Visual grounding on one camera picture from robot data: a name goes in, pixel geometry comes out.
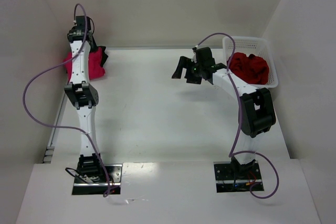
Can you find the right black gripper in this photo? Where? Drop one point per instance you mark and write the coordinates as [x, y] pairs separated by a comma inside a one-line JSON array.
[[191, 69]]

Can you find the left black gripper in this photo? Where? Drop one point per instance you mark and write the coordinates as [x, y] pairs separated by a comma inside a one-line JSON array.
[[99, 53]]

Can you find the pink t-shirt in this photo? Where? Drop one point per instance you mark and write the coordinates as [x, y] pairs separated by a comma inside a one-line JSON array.
[[95, 71]]

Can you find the dark red t-shirt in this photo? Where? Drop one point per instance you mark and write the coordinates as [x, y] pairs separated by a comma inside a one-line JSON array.
[[252, 69]]

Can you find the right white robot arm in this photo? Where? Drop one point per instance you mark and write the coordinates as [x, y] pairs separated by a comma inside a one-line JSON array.
[[256, 113]]

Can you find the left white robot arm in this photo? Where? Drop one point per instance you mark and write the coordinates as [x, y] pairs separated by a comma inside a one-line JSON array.
[[84, 98]]

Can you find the black folded t-shirt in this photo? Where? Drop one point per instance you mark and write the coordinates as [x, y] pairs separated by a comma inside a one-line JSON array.
[[104, 56]]

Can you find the white plastic basket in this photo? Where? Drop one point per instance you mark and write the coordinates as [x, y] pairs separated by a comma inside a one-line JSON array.
[[251, 45]]

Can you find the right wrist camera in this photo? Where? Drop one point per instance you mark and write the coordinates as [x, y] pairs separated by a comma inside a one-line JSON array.
[[196, 53]]

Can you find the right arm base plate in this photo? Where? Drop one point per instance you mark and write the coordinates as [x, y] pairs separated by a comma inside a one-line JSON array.
[[229, 180]]

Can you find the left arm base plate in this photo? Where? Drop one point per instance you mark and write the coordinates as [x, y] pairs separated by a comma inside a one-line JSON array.
[[96, 184]]

